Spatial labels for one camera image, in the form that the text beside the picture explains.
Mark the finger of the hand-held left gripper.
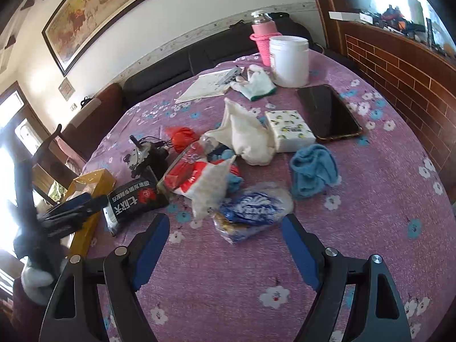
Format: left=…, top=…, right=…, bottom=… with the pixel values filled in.
left=38, top=209, right=94, bottom=239
left=46, top=192, right=109, bottom=218

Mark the blue towel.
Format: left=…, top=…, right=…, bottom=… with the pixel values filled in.
left=289, top=144, right=341, bottom=200

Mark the black packet with red label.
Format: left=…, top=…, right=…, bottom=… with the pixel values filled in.
left=103, top=175, right=170, bottom=236

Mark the dark wooden chair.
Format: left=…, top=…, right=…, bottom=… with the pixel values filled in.
left=30, top=124, right=89, bottom=200

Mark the framed painting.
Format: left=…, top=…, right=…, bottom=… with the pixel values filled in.
left=42, top=0, right=178, bottom=77

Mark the white and green glove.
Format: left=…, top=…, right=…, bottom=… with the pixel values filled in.
left=230, top=64, right=278, bottom=101

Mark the dark striped item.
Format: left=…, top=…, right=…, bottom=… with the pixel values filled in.
left=215, top=66, right=245, bottom=86

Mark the open notebook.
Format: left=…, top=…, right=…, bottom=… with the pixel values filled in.
left=174, top=66, right=246, bottom=104

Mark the black sofa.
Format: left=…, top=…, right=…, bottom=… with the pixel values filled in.
left=122, top=13, right=326, bottom=105

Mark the white plastic jar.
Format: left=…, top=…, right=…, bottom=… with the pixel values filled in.
left=269, top=36, right=310, bottom=88

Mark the white flat box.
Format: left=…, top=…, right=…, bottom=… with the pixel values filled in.
left=328, top=10, right=373, bottom=22

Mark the red and white packet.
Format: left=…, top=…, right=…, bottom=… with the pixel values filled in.
left=157, top=142, right=243, bottom=196

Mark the purple floral tablecloth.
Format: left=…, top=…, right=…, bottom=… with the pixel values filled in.
left=66, top=48, right=451, bottom=342

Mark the white cloth bag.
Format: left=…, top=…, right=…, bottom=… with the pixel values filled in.
left=205, top=98, right=276, bottom=166

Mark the person's left hand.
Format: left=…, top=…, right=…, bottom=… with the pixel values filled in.
left=19, top=255, right=68, bottom=307

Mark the brown armchair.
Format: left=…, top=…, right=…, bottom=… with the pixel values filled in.
left=59, top=83, right=125, bottom=161

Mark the pink thermos bottle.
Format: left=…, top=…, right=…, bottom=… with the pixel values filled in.
left=249, top=10, right=273, bottom=66

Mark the red mesh bag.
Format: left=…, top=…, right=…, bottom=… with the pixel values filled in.
left=164, top=125, right=200, bottom=154

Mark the black smartphone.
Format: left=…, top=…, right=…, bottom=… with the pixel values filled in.
left=296, top=84, right=364, bottom=141

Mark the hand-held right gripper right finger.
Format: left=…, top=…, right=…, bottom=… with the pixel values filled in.
left=281, top=213, right=414, bottom=342

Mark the lemon print tissue pack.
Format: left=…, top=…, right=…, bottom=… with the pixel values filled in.
left=264, top=110, right=317, bottom=153

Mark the blue and white plastic bag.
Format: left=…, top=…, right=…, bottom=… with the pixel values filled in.
left=212, top=182, right=294, bottom=245

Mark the clutter of dark gear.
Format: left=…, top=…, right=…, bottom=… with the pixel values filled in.
left=360, top=3, right=456, bottom=58

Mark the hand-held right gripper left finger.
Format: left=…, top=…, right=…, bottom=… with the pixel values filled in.
left=38, top=213, right=171, bottom=342

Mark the wooden glass door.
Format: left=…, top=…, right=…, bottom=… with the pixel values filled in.
left=0, top=80, right=50, bottom=200

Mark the wall plaque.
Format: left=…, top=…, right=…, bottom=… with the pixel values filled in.
left=58, top=78, right=75, bottom=101

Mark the yellow tray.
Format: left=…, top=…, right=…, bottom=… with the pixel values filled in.
left=64, top=168, right=117, bottom=257

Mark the brick pattern wooden partition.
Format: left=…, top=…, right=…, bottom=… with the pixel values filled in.
left=306, top=0, right=456, bottom=193

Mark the person's left forearm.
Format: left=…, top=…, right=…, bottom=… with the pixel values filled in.
left=9, top=278, right=54, bottom=342

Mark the pink chair cushion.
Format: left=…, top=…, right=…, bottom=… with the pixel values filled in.
left=55, top=137, right=88, bottom=166

